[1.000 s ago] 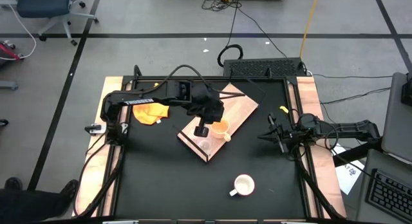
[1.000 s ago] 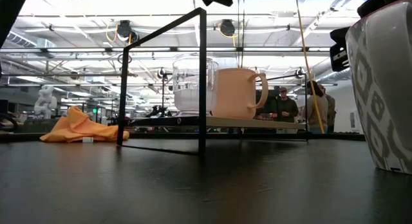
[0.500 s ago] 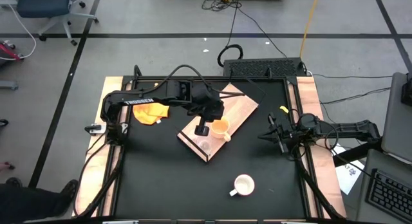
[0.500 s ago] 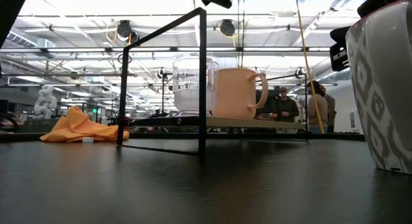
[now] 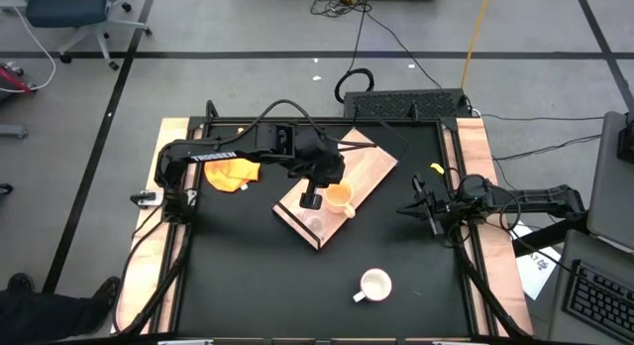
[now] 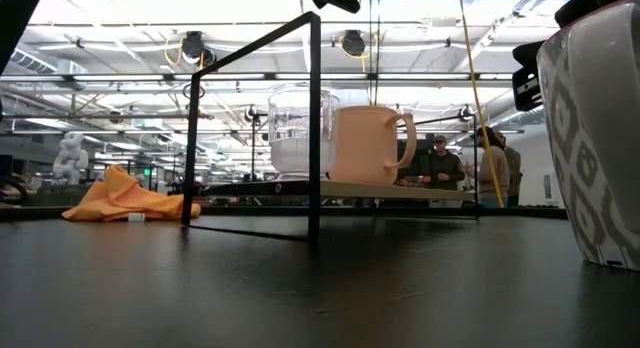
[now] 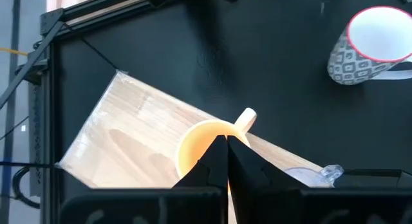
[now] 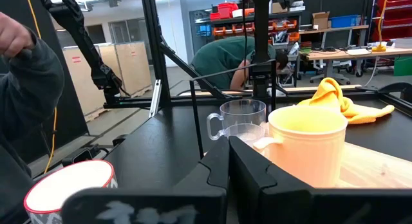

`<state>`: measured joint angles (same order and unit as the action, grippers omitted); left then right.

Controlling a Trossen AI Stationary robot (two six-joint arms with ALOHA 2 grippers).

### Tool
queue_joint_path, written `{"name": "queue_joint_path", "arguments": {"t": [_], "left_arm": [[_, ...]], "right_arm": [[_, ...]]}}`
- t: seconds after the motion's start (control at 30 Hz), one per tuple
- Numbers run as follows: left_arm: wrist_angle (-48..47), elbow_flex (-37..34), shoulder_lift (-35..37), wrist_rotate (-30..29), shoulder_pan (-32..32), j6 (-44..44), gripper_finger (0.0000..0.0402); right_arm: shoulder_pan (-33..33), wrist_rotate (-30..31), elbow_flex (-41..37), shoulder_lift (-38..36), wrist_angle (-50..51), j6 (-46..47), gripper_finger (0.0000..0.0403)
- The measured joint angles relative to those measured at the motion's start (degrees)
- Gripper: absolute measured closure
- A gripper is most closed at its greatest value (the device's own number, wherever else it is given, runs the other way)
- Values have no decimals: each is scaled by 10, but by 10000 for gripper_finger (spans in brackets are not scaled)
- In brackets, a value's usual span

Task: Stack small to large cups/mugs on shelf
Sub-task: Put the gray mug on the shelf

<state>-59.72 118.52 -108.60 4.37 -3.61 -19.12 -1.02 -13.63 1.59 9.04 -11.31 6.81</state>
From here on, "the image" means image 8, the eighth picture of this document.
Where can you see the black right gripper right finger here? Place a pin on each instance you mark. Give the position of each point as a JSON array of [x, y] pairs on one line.
[[289, 204]]

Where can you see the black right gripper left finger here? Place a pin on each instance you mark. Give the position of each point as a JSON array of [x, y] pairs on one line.
[[193, 204]]

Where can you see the orange mug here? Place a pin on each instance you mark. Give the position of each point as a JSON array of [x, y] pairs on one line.
[[305, 153]]

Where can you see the clear plastic mug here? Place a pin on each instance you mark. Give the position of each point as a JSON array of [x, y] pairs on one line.
[[244, 111]]

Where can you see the white grey patterned mug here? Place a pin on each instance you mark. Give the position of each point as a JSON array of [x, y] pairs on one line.
[[64, 182]]

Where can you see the orange cloth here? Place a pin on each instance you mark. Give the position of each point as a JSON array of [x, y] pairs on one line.
[[331, 95]]

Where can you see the office chair base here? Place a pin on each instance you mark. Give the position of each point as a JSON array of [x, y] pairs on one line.
[[330, 76]]

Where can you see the large cardboard crate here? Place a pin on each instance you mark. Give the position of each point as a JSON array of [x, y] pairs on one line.
[[83, 82], [135, 66]]

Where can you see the black panel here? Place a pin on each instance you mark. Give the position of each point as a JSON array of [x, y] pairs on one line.
[[72, 114]]

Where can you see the person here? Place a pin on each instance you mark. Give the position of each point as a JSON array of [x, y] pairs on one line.
[[222, 56], [29, 89]]

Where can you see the wooden work table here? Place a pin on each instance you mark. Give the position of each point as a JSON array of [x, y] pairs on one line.
[[341, 53]]

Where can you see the green box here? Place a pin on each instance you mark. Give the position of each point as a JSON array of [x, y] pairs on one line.
[[404, 65]]

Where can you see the yellow table device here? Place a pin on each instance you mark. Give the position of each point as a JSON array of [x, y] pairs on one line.
[[380, 47]]

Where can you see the storage rack with bins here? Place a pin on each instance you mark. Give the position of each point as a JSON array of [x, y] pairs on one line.
[[231, 27]]

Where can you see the small cardboard box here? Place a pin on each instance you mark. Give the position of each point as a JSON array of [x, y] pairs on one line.
[[321, 20]]

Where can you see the blue plastic bin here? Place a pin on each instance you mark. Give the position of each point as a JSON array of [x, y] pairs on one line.
[[346, 21]]

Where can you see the red plastic bin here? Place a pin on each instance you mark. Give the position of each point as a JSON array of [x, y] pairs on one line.
[[227, 10]]

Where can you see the red shelving unit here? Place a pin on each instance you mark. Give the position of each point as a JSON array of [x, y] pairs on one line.
[[397, 14]]

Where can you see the silver metal bracket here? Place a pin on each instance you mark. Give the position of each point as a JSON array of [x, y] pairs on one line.
[[156, 98]]

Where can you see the black aluminium table frame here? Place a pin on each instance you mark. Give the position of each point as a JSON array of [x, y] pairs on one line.
[[154, 40]]

